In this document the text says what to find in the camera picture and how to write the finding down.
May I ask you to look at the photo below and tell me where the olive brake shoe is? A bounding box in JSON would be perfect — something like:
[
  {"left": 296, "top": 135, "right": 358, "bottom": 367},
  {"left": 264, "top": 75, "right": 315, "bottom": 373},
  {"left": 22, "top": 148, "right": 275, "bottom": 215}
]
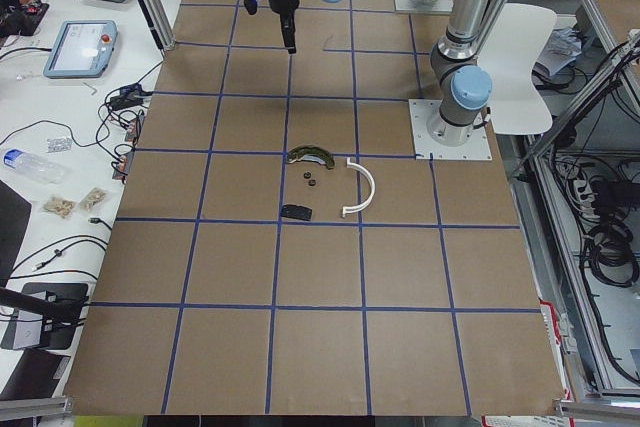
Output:
[{"left": 286, "top": 145, "right": 335, "bottom": 170}]

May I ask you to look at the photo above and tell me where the black brake pad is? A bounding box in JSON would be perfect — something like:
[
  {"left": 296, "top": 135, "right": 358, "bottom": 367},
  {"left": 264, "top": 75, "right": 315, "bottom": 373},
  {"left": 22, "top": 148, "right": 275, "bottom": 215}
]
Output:
[{"left": 280, "top": 204, "right": 313, "bottom": 222}]

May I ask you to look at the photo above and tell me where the near teach pendant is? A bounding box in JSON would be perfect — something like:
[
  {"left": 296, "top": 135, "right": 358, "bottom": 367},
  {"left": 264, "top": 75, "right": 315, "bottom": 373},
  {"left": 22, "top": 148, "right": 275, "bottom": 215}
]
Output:
[{"left": 43, "top": 20, "right": 118, "bottom": 79}]

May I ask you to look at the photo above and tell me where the white chair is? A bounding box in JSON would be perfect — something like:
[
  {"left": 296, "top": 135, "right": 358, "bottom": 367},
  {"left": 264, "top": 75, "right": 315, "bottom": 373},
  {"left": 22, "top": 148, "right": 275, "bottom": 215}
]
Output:
[{"left": 477, "top": 3, "right": 557, "bottom": 135}]

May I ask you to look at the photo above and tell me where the right small parts bag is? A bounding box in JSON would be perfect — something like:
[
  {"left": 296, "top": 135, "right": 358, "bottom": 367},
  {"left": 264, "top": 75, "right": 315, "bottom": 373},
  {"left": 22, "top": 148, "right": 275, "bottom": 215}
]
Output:
[{"left": 77, "top": 187, "right": 110, "bottom": 212}]

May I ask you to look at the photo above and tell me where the small parts bag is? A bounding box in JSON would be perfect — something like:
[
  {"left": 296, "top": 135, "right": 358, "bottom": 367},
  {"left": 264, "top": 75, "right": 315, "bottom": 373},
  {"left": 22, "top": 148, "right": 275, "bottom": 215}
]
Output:
[
  {"left": 42, "top": 195, "right": 76, "bottom": 219},
  {"left": 77, "top": 187, "right": 110, "bottom": 212}
]

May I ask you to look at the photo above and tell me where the clear plastic water bottle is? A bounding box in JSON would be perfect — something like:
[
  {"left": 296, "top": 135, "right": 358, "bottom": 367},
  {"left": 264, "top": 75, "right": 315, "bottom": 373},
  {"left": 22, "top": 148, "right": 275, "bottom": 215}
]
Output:
[{"left": 1, "top": 148, "right": 69, "bottom": 184}]

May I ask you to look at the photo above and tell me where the left small parts bag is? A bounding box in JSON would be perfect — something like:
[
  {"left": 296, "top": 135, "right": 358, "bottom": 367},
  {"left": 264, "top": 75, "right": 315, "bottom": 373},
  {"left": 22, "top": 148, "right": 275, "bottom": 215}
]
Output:
[{"left": 42, "top": 195, "right": 76, "bottom": 219}]

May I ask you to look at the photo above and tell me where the white curved plastic bracket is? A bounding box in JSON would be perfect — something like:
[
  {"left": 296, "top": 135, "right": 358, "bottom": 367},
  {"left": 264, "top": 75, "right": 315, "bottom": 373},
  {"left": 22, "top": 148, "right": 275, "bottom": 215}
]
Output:
[{"left": 339, "top": 156, "right": 378, "bottom": 219}]

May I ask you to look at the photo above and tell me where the black camera stand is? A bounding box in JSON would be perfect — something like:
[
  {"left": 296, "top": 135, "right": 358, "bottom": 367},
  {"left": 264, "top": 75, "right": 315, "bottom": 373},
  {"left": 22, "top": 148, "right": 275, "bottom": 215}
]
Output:
[{"left": 1, "top": 282, "right": 89, "bottom": 351}]

